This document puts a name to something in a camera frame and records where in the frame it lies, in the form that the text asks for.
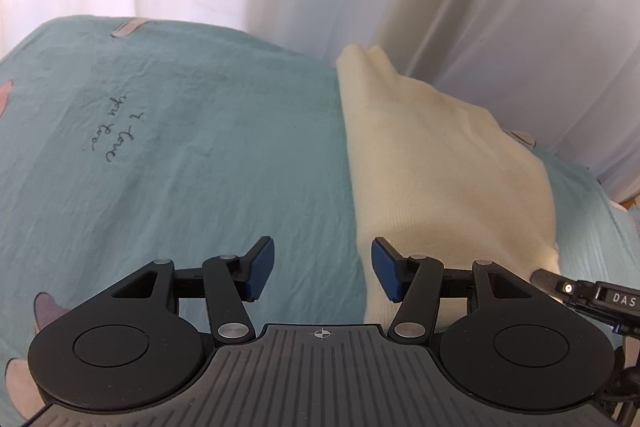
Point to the cream knit sweater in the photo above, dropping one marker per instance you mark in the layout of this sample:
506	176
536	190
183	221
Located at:
440	167

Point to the teal printed bed sheet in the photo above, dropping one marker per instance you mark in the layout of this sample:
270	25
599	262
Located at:
175	182

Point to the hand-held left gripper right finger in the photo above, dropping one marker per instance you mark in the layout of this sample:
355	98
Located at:
387	269

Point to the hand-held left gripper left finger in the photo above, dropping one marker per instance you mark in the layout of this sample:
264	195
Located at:
260	269

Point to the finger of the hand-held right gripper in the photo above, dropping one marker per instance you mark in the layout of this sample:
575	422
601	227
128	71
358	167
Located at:
550	281

